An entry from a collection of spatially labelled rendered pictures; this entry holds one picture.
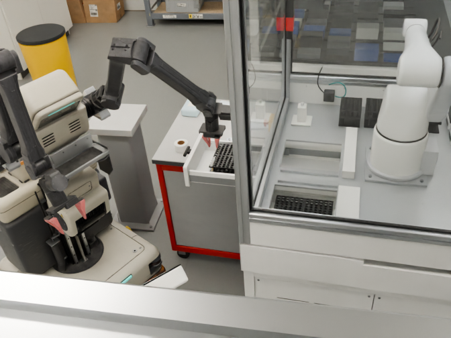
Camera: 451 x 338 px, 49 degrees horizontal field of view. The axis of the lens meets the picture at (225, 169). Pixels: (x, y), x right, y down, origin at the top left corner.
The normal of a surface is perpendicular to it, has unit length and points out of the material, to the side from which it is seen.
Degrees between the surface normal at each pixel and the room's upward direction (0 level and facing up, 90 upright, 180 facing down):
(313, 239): 90
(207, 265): 0
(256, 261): 90
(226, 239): 90
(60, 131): 98
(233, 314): 0
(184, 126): 0
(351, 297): 90
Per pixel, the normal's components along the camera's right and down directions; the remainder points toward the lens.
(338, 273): -0.24, 0.61
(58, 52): 0.74, 0.41
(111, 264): -0.07, -0.79
